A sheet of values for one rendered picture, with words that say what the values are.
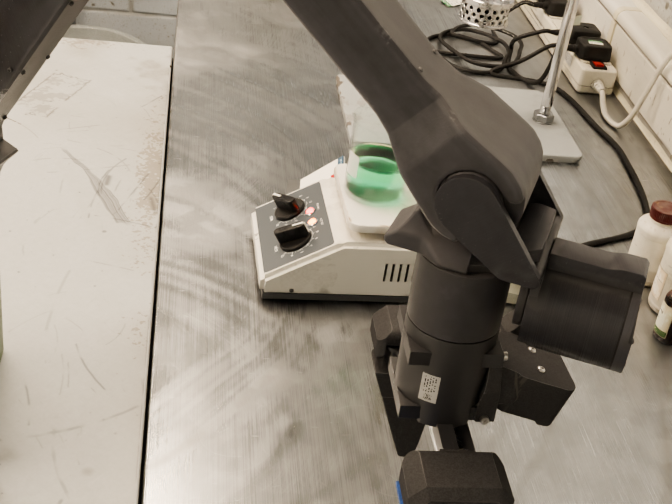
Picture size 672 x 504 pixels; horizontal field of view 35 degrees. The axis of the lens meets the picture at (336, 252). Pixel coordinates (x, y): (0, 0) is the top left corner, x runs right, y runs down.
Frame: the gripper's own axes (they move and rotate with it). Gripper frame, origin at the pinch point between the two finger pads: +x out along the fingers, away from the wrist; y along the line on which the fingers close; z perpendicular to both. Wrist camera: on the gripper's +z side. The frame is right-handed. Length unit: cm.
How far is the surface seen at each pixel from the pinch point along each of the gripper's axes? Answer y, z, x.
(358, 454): 11.9, -1.7, 10.3
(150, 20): 278, -32, 76
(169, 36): 278, -26, 81
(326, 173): 53, -1, 7
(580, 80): 88, 38, 8
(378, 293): 32.4, 2.2, 8.6
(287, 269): 32.3, -6.8, 6.3
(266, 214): 42.3, -8.4, 6.3
